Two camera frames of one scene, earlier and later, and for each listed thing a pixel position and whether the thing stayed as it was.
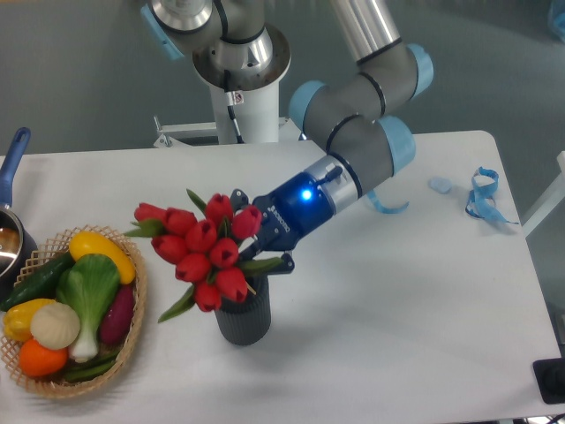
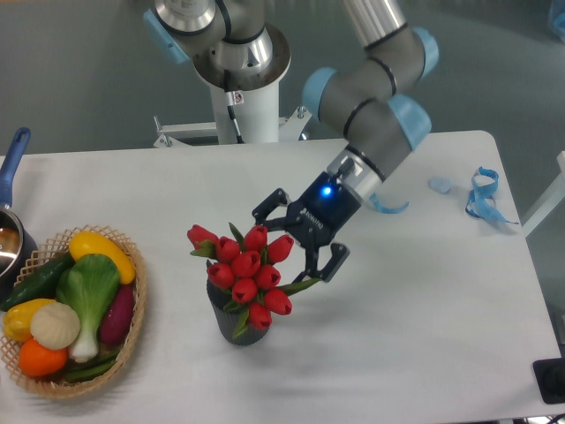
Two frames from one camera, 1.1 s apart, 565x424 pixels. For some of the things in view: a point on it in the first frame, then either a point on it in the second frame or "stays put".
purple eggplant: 117,314 stays put
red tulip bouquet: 205,246 -> 244,269
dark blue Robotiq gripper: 290,211 -> 324,211
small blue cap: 440,185 stays put
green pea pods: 79,371 stays put
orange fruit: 39,361 stays put
